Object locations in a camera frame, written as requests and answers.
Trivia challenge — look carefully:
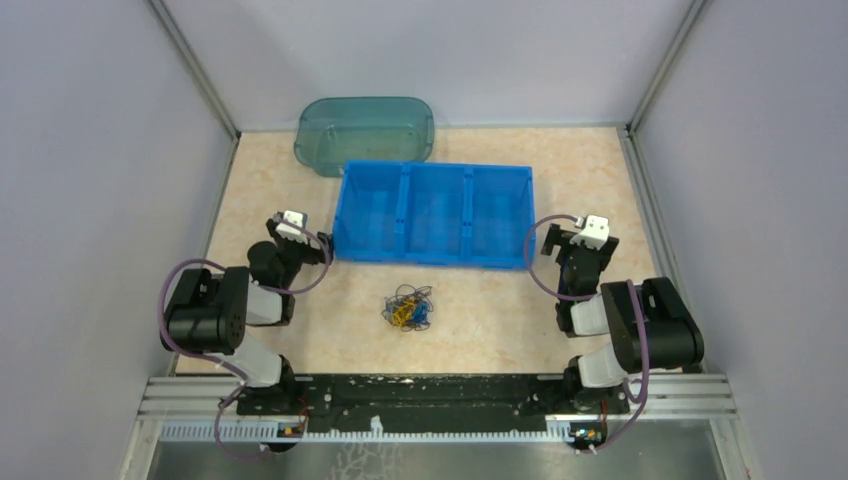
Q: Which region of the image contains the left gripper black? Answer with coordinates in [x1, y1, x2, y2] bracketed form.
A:
[267, 222, 336, 289]

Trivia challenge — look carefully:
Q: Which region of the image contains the cable bundle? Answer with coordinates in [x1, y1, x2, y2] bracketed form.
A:
[381, 284, 435, 333]

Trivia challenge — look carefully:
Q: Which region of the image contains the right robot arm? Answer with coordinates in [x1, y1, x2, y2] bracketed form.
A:
[541, 219, 705, 412]

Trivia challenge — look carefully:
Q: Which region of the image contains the blue three-compartment bin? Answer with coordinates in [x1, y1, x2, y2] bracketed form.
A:
[332, 160, 535, 270]

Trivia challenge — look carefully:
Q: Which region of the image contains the teal transparent plastic tub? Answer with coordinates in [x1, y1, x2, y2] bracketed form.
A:
[293, 96, 435, 177]

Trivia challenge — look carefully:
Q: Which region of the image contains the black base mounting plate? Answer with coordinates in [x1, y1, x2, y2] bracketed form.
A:
[236, 374, 630, 433]

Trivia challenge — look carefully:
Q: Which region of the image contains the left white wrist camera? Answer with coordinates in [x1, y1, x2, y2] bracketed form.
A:
[272, 210, 309, 244]

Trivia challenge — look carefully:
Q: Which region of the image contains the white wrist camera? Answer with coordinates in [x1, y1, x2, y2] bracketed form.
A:
[272, 210, 309, 244]
[569, 215, 610, 251]

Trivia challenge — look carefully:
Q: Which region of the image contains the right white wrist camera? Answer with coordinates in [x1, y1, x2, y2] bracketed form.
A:
[569, 215, 610, 251]

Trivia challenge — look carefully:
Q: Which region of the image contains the aluminium frame rail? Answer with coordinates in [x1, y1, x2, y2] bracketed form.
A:
[138, 373, 738, 420]

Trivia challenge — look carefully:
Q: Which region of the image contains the white cable duct strip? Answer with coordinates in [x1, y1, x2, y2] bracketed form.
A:
[159, 417, 574, 444]

